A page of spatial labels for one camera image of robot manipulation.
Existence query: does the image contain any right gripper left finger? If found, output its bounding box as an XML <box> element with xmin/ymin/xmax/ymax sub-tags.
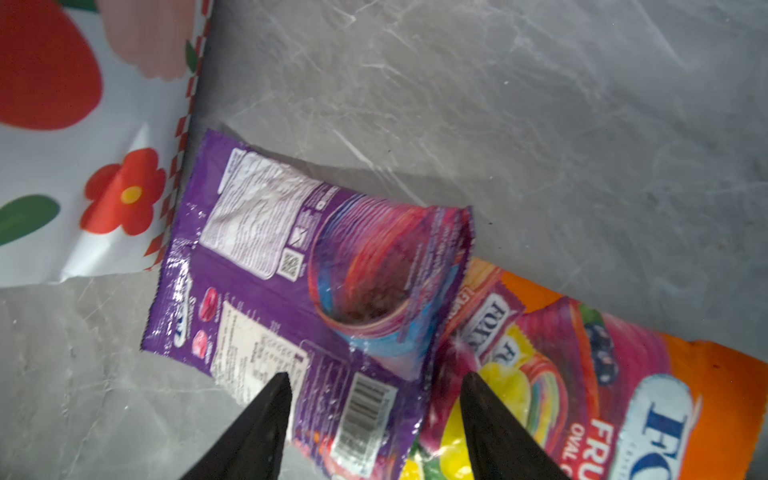
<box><xmin>183</xmin><ymin>372</ymin><xmax>292</xmax><ymax>480</ymax></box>

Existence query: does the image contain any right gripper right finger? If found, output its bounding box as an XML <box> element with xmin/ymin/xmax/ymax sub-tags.
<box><xmin>460</xmin><ymin>372</ymin><xmax>567</xmax><ymax>480</ymax></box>

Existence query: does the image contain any purple Fox's candy bag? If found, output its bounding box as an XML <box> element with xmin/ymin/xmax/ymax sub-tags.
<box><xmin>141</xmin><ymin>130</ymin><xmax>474</xmax><ymax>479</ymax></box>

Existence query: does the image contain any white floral paper bag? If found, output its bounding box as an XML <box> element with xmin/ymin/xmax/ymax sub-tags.
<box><xmin>1</xmin><ymin>1</ymin><xmax>213</xmax><ymax>287</ymax></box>

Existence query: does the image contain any orange Fox's fruits candy bag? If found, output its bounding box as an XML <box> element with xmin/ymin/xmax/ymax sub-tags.
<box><xmin>403</xmin><ymin>259</ymin><xmax>767</xmax><ymax>479</ymax></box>

